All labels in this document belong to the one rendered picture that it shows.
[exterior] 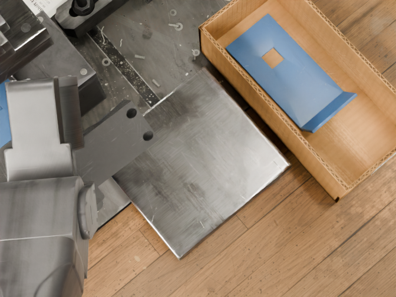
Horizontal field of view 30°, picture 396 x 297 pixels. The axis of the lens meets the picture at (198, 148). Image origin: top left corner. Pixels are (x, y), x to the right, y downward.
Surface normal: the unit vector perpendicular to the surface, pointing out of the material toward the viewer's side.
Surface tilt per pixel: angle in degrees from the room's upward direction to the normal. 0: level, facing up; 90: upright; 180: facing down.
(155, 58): 0
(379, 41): 0
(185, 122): 0
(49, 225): 26
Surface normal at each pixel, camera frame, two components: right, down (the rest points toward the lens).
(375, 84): -0.77, 0.62
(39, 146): 0.00, 0.13
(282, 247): -0.03, -0.25
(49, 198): -0.06, -0.65
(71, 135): 0.81, 0.00
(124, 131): 0.27, 0.10
